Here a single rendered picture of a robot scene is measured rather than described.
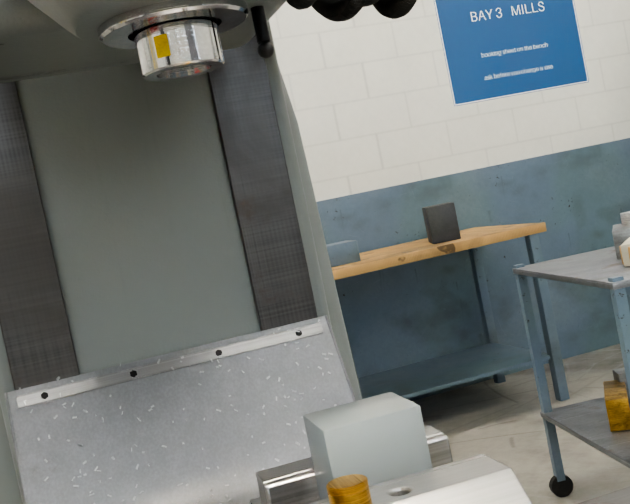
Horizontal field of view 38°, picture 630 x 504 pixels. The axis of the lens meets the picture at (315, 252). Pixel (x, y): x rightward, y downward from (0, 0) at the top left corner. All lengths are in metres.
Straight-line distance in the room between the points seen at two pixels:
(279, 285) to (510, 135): 4.56
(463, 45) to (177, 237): 4.55
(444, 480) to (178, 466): 0.39
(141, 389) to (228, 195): 0.21
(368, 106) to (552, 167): 1.18
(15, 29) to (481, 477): 0.41
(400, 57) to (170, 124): 4.33
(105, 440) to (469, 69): 4.65
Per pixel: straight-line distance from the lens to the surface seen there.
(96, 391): 0.88
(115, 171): 0.89
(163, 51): 0.51
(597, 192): 5.67
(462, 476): 0.52
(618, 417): 3.00
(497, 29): 5.49
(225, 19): 0.53
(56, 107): 0.90
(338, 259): 4.28
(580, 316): 5.60
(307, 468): 0.59
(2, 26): 0.64
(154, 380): 0.88
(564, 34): 5.70
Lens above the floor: 1.19
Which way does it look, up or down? 3 degrees down
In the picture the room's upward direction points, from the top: 12 degrees counter-clockwise
